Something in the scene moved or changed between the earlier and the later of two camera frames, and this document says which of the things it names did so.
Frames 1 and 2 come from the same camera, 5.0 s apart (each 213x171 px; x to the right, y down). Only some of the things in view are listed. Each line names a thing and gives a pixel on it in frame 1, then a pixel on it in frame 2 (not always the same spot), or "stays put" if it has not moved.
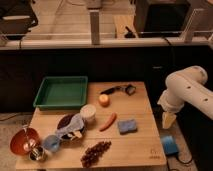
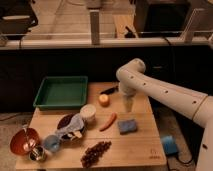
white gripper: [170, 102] to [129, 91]
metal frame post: [95, 28] stays put
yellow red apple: [104, 100] stays put
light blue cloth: [76, 123] stays put
